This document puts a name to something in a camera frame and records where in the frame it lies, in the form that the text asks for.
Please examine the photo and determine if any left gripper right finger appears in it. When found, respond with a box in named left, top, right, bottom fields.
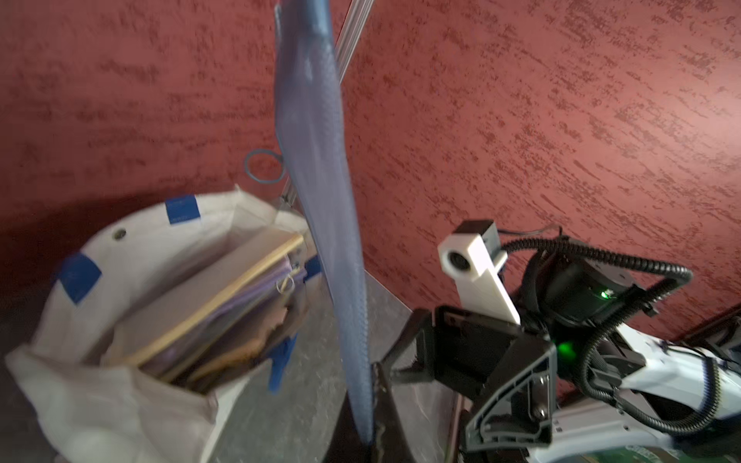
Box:
left=372, top=363, right=415, bottom=463

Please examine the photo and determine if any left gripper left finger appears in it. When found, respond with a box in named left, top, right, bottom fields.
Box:
left=322, top=395, right=371, bottom=463

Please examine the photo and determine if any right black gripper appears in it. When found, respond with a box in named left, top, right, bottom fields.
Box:
left=380, top=306, right=558, bottom=453

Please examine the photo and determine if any beige trim pouch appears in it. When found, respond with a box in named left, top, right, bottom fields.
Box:
left=100, top=227, right=304, bottom=367

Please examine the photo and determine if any blue mesh pouch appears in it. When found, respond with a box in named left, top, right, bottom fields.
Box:
left=273, top=1, right=374, bottom=447

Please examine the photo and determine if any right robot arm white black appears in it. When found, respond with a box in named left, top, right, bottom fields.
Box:
left=376, top=221, right=740, bottom=462

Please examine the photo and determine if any white canvas Doraemon tote bag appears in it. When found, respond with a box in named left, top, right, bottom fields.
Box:
left=6, top=190, right=318, bottom=462

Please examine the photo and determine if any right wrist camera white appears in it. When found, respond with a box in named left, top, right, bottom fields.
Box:
left=437, top=220, right=521, bottom=325

